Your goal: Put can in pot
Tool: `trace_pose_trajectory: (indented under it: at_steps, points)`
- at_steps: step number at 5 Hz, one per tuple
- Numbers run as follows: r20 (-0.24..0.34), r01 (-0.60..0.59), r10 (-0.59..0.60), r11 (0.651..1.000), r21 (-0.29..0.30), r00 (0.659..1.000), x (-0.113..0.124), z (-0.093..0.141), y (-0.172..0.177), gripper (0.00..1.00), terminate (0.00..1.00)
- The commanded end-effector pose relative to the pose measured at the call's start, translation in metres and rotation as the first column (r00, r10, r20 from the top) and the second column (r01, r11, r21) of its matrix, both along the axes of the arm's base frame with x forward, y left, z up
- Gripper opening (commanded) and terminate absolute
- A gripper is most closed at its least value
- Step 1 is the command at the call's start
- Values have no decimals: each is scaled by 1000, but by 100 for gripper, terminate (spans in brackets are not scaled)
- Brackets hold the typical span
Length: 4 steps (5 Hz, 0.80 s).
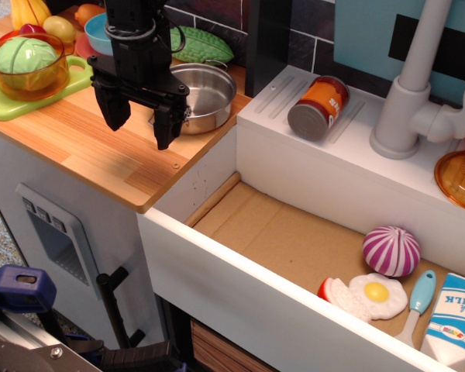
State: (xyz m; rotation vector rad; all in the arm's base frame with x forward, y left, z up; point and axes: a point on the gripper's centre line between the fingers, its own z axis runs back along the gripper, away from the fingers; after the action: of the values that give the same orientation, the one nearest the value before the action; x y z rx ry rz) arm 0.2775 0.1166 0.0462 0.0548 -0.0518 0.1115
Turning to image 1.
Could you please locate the yellow toy potato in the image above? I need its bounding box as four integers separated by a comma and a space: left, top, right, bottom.
43, 15, 76, 42

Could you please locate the red toy apple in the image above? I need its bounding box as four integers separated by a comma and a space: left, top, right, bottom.
0, 23, 46, 43

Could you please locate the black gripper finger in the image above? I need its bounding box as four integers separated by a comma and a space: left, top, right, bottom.
92, 81, 131, 131
153, 101, 188, 150

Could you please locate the green plastic cutting board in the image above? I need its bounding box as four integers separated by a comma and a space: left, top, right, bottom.
0, 56, 92, 121

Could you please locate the pink plastic plate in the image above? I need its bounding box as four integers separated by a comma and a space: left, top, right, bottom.
74, 33, 113, 59

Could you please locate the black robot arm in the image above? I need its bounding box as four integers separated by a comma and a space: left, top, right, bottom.
88, 1, 190, 150

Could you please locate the purple striped toy onion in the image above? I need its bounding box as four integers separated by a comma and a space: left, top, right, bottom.
362, 226, 422, 277

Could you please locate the stainless steel pot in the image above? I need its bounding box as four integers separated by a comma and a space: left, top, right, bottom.
170, 64, 236, 135

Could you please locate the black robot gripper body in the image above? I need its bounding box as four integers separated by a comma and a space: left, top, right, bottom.
88, 18, 189, 109

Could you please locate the toy fried egg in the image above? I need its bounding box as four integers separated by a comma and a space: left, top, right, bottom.
349, 273, 408, 320

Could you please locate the cardboard sink liner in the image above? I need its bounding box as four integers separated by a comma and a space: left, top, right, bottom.
184, 171, 465, 372

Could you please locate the orange toy soup can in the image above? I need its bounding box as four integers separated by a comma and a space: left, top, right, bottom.
288, 76, 350, 141

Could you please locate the green toy cabbage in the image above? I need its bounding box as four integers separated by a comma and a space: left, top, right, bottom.
0, 36, 58, 74

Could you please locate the grey toy faucet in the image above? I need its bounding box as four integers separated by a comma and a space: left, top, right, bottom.
370, 1, 465, 160

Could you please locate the orange transparent plastic pot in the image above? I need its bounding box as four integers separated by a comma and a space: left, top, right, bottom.
0, 33, 69, 102

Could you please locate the orange transparent pot lid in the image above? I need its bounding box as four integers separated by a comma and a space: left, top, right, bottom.
434, 150, 465, 209

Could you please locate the blue plastic bowl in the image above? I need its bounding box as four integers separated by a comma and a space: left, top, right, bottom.
84, 13, 113, 56

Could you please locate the grey oven control panel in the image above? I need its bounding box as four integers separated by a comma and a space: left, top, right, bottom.
15, 183, 100, 301

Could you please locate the blue clamp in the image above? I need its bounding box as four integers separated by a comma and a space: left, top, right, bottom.
0, 264, 57, 314

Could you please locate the toy apple slice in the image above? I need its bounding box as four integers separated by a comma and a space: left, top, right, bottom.
317, 277, 372, 323

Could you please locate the green toy bitter gourd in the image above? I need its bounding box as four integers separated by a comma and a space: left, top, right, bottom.
170, 26, 234, 64

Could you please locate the toy milk carton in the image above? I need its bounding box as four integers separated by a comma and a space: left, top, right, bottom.
420, 273, 465, 371

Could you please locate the blue handled toy spatula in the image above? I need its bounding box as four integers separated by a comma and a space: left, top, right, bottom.
395, 270, 437, 348

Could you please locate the orange toy fruit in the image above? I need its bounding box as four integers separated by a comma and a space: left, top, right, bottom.
74, 4, 105, 26

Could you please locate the black oven door handle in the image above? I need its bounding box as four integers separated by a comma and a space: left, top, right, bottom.
96, 267, 145, 349

